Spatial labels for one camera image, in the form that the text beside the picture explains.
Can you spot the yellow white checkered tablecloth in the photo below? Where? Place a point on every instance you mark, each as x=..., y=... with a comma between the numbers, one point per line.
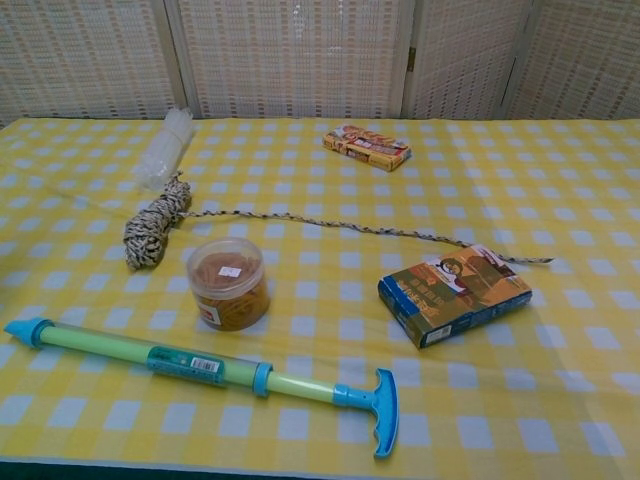
x=550, y=350

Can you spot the clear jar of rubber bands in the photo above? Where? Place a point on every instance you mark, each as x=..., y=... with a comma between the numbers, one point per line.
x=227, y=285

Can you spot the yellow red snack box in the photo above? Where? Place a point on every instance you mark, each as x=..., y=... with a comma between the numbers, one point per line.
x=365, y=145

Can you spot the blue orange cardboard box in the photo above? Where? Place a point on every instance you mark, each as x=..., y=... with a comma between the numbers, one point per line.
x=450, y=295

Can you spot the clear plastic cup stack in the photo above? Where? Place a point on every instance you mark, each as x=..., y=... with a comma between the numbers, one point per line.
x=165, y=150

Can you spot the small metal screen hinge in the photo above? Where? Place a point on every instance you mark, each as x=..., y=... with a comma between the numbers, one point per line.
x=411, y=57

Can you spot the blue green water pump toy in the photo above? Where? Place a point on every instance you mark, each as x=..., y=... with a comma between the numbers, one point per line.
x=100, y=342

